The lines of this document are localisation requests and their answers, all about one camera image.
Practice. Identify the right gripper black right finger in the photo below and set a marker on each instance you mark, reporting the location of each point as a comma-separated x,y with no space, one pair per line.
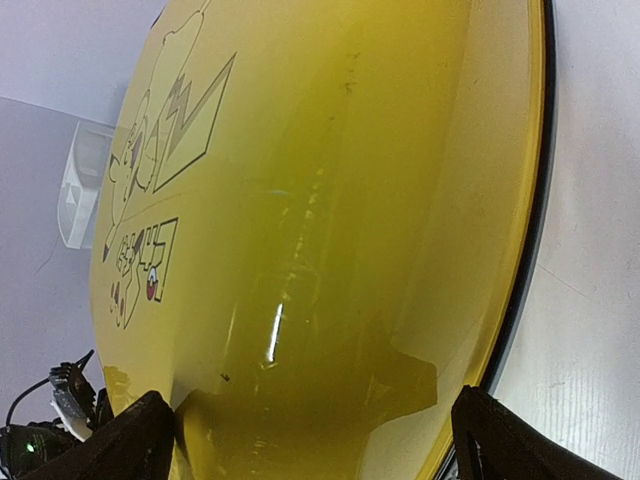
491,442

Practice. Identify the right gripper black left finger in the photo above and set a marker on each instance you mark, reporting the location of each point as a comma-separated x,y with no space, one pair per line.
137,444

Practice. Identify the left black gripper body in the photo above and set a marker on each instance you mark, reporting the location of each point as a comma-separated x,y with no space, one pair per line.
27,447

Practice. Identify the yellow Pikachu hard-shell suitcase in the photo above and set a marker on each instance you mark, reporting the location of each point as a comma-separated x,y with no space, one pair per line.
317,222

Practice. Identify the white plastic drawer organizer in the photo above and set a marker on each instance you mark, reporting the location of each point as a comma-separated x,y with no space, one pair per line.
81,184

